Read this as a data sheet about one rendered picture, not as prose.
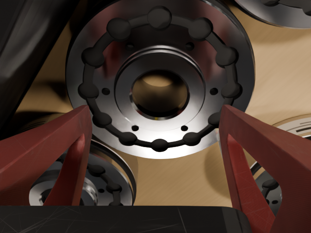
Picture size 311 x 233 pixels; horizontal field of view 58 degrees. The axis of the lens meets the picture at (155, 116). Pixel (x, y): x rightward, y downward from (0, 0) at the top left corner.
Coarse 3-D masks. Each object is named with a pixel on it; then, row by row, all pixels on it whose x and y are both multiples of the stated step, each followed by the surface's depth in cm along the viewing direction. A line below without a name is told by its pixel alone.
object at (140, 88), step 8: (176, 80) 18; (136, 88) 16; (144, 88) 18; (152, 88) 18; (160, 88) 18; (168, 88) 18; (176, 88) 17; (184, 88) 16; (136, 96) 16; (144, 96) 17; (152, 96) 17; (160, 96) 17; (168, 96) 17; (176, 96) 17; (184, 96) 16; (144, 104) 16; (152, 104) 17; (160, 104) 17; (168, 104) 16; (176, 104) 16
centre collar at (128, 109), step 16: (160, 48) 14; (128, 64) 14; (144, 64) 14; (160, 64) 14; (176, 64) 14; (192, 64) 14; (128, 80) 14; (192, 80) 14; (128, 96) 15; (192, 96) 15; (128, 112) 15; (144, 112) 16; (160, 112) 16; (176, 112) 15; (192, 112) 15; (144, 128) 16; (160, 128) 16; (176, 128) 16
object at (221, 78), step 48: (144, 0) 12; (192, 0) 12; (96, 48) 14; (144, 48) 14; (192, 48) 14; (240, 48) 14; (96, 96) 16; (240, 96) 15; (144, 144) 18; (192, 144) 17
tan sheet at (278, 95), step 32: (96, 0) 15; (224, 0) 15; (64, 32) 17; (256, 32) 16; (288, 32) 16; (64, 64) 18; (256, 64) 18; (288, 64) 17; (32, 96) 19; (64, 96) 19; (256, 96) 19; (288, 96) 19; (160, 160) 22; (192, 160) 22; (160, 192) 25; (192, 192) 25; (224, 192) 25
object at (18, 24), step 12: (0, 0) 6; (12, 0) 6; (24, 0) 6; (0, 12) 6; (12, 12) 6; (24, 12) 6; (0, 24) 6; (12, 24) 6; (0, 36) 6; (12, 36) 7; (0, 48) 7; (0, 60) 7
